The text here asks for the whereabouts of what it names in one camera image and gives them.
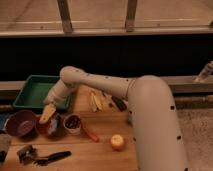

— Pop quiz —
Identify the red bowl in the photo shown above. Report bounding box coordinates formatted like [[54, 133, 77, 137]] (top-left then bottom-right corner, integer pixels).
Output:
[[35, 111, 64, 137]]

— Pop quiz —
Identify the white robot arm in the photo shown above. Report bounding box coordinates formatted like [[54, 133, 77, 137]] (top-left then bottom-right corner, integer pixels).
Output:
[[44, 66, 189, 171]]

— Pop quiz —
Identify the black handled utensil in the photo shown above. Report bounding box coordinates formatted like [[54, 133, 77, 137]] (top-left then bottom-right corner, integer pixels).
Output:
[[34, 151, 72, 166]]

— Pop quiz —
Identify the orange carrot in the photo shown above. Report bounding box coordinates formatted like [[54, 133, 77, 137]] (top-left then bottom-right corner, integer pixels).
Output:
[[81, 122, 99, 142]]

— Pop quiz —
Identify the grey object at left edge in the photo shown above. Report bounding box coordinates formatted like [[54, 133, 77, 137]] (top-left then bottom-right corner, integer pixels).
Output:
[[0, 134, 11, 164]]

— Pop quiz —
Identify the blue object at left edge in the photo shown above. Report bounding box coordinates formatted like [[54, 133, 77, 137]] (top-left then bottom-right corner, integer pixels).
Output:
[[0, 113, 10, 130]]

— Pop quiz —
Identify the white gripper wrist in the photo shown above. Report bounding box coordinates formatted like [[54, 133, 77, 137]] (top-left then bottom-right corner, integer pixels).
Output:
[[39, 79, 74, 124]]

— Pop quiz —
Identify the purple bowl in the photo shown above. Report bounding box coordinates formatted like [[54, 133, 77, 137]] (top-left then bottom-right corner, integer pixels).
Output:
[[5, 110, 37, 137]]

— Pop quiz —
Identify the yellow apple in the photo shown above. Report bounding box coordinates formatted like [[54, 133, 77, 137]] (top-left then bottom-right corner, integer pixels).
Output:
[[110, 134, 125, 151]]

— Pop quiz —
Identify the white cup with beans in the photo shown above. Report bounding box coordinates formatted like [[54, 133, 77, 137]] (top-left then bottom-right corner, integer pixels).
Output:
[[63, 115, 81, 135]]

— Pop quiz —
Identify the green plastic tray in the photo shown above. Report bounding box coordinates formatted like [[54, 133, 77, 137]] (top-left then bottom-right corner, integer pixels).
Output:
[[12, 74, 72, 112]]

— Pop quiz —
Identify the metal clamp tool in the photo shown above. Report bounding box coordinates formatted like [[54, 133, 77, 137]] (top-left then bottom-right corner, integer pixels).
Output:
[[16, 145, 37, 165]]

